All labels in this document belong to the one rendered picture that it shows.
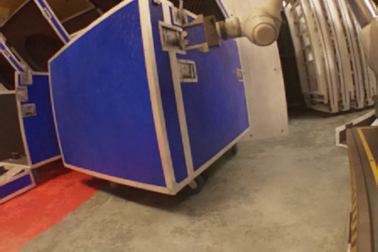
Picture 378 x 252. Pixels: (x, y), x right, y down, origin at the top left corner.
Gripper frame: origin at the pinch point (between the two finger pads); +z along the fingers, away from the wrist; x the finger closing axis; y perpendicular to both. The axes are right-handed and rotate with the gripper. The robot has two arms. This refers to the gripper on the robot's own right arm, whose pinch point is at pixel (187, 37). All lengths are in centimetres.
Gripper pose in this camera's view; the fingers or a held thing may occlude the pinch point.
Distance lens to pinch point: 88.3
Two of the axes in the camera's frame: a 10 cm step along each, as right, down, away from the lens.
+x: 1.5, 9.9, 0.4
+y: -2.6, 0.8, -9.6
